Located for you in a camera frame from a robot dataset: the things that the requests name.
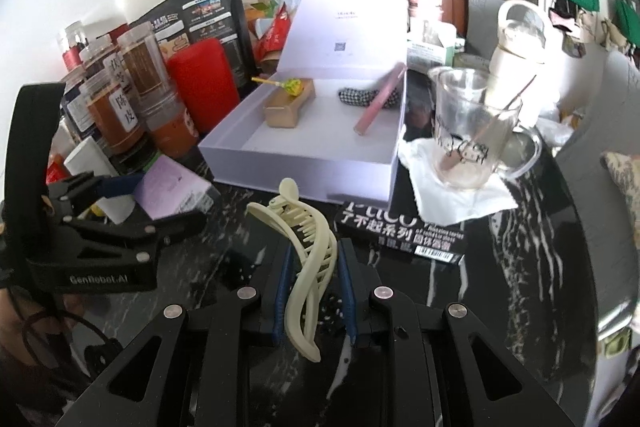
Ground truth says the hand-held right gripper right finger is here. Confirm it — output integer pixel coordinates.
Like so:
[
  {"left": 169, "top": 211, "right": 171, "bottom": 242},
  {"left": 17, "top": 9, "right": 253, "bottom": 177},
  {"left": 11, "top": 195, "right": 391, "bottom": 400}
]
[{"left": 336, "top": 239, "right": 576, "bottom": 427}]

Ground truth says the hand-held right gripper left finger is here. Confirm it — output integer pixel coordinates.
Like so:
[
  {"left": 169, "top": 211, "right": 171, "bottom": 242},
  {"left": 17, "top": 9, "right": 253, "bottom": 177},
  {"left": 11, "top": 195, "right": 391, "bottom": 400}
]
[{"left": 67, "top": 244, "right": 297, "bottom": 427}]

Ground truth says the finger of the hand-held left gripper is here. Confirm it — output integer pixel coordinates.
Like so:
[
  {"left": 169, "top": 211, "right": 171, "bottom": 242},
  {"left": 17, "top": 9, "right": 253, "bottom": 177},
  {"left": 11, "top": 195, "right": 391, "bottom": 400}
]
[
  {"left": 49, "top": 172, "right": 145, "bottom": 221},
  {"left": 66, "top": 212, "right": 209, "bottom": 259}
]

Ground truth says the cream hair claw clip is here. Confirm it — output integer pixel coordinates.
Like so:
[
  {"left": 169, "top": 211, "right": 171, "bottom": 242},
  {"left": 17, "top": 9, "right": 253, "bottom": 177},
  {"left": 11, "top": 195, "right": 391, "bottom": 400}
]
[{"left": 246, "top": 178, "right": 338, "bottom": 364}]

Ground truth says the small purple box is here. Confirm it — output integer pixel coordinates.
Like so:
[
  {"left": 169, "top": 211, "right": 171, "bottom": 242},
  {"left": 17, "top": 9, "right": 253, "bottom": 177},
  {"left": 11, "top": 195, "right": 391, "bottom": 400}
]
[{"left": 132, "top": 155, "right": 216, "bottom": 220}]

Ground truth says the lavender gift box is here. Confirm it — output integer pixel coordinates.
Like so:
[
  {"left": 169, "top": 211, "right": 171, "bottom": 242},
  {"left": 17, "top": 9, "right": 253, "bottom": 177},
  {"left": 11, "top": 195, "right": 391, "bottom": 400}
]
[{"left": 198, "top": 0, "right": 416, "bottom": 202}]

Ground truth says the yellow green lollipop pick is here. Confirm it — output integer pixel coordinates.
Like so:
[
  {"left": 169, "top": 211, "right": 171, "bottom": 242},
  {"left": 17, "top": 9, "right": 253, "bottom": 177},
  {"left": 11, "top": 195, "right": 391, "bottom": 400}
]
[{"left": 251, "top": 76, "right": 304, "bottom": 98}]

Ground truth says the pink nail file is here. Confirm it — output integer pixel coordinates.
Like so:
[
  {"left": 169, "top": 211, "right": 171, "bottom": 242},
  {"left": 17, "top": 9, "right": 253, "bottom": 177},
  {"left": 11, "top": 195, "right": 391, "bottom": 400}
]
[{"left": 353, "top": 63, "right": 407, "bottom": 136}]

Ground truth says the person's left hand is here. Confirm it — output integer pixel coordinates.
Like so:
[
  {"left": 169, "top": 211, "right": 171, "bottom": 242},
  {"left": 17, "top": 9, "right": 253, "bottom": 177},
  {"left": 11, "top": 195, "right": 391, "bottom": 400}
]
[{"left": 0, "top": 293, "right": 87, "bottom": 359}]

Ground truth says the white tube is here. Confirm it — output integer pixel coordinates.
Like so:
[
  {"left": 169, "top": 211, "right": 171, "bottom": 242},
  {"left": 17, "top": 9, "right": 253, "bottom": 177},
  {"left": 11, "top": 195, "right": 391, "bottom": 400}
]
[{"left": 64, "top": 137, "right": 136, "bottom": 224}]

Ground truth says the cluster of plastic spice jars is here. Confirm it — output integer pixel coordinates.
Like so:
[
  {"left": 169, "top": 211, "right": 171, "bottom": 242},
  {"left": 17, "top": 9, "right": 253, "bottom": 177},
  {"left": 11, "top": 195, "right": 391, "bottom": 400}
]
[{"left": 47, "top": 21, "right": 201, "bottom": 172}]

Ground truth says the black printed box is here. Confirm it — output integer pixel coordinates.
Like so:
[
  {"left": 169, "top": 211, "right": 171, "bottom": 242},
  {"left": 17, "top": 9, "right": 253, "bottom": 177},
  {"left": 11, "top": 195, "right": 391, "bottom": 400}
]
[{"left": 336, "top": 199, "right": 468, "bottom": 264}]

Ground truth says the red cylindrical can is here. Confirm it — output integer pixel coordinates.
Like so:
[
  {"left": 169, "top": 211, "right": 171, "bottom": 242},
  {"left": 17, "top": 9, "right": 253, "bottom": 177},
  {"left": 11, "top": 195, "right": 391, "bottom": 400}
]
[{"left": 166, "top": 38, "right": 242, "bottom": 140}]

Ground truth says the white paper napkin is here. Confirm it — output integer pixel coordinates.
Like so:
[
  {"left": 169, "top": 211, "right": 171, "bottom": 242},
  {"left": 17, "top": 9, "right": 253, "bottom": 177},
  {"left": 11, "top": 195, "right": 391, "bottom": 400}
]
[{"left": 397, "top": 138, "right": 518, "bottom": 223}]

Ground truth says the tan small rectangular box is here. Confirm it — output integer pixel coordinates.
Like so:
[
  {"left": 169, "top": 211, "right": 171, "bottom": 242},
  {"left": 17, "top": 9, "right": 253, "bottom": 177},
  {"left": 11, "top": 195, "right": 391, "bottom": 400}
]
[{"left": 263, "top": 78, "right": 317, "bottom": 128}]

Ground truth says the houndstooth hair clip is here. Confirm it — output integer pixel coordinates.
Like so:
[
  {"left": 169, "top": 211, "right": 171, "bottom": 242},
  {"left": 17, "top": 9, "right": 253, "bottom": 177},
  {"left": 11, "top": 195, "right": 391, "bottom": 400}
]
[{"left": 337, "top": 84, "right": 403, "bottom": 110}]

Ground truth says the black printed pouch bag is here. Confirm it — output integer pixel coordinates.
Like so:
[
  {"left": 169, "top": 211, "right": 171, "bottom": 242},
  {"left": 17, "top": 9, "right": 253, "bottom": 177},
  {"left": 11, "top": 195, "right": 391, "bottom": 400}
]
[{"left": 129, "top": 0, "right": 251, "bottom": 92}]

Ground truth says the clear glass mug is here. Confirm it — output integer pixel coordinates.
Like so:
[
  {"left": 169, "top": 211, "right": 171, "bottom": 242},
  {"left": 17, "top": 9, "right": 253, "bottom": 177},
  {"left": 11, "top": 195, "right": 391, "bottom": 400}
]
[{"left": 428, "top": 67, "right": 543, "bottom": 190}]

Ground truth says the red snack packet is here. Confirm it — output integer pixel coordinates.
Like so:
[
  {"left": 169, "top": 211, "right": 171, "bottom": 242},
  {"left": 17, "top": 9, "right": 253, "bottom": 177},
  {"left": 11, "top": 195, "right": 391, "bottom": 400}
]
[{"left": 255, "top": 4, "right": 293, "bottom": 62}]

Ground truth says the white carton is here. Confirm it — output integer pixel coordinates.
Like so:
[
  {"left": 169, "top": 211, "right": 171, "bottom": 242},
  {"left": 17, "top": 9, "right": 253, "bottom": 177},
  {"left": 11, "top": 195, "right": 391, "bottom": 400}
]
[{"left": 406, "top": 32, "right": 457, "bottom": 70}]

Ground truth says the brown stirring stick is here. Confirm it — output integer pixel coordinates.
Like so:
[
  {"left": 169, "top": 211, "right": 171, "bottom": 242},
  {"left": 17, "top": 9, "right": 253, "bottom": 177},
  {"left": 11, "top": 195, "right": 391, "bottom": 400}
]
[{"left": 440, "top": 74, "right": 538, "bottom": 172}]

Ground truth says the floral cushion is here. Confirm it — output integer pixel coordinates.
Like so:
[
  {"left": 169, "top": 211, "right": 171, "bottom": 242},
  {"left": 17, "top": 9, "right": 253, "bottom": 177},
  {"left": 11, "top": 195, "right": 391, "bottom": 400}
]
[{"left": 600, "top": 151, "right": 640, "bottom": 253}]

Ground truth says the paper cup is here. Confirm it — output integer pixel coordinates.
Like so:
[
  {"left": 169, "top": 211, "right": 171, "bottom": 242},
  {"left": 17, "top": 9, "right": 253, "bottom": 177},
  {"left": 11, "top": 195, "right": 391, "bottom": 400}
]
[{"left": 407, "top": 0, "right": 445, "bottom": 32}]

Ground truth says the grey chair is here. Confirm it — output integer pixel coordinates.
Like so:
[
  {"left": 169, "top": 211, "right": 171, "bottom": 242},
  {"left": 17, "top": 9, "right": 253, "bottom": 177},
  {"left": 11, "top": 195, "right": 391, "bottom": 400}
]
[{"left": 467, "top": 0, "right": 506, "bottom": 58}]

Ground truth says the white jug with handle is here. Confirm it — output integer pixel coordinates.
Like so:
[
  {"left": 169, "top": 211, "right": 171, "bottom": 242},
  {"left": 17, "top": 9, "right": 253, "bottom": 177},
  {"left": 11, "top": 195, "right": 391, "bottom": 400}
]
[{"left": 487, "top": 0, "right": 548, "bottom": 108}]

